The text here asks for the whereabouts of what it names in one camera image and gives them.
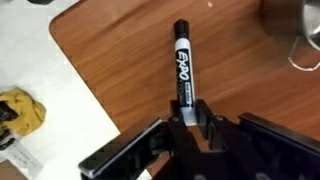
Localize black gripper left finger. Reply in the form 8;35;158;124
79;99;201;180

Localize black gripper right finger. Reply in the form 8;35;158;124
196;99;320;180

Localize black Expo marker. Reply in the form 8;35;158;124
173;18;198;127

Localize silver metal pot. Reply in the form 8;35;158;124
261;0;320;73

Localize white paper label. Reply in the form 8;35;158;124
0;139;44;178

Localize yellow cloth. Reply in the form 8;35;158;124
0;87;47;138

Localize small black device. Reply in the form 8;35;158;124
0;100;20;152

